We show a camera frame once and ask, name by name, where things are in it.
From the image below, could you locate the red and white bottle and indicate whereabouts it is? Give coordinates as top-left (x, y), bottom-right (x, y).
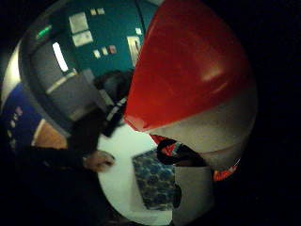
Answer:
top-left (122, 0), bottom-right (259, 183)

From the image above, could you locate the blue patterned mat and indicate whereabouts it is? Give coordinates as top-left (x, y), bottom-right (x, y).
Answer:
top-left (131, 148), bottom-right (177, 211)

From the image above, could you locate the brown wooden cabinet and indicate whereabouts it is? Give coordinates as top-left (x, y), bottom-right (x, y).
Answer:
top-left (31, 119), bottom-right (69, 151)

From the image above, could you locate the blue banner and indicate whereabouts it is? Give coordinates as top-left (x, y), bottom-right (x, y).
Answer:
top-left (0, 83), bottom-right (43, 154)

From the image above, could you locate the long ceiling light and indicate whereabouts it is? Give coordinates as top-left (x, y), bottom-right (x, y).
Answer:
top-left (52, 41), bottom-right (70, 73)

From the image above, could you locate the green exit sign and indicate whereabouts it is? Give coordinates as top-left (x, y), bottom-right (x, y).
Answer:
top-left (35, 24), bottom-right (53, 40)

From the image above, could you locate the group of small wall notes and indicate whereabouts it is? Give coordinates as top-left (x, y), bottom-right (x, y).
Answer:
top-left (88, 7), bottom-right (144, 59)

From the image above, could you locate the large white wall poster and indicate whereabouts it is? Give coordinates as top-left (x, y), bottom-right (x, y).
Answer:
top-left (71, 30), bottom-right (95, 48)
top-left (68, 11), bottom-right (90, 35)

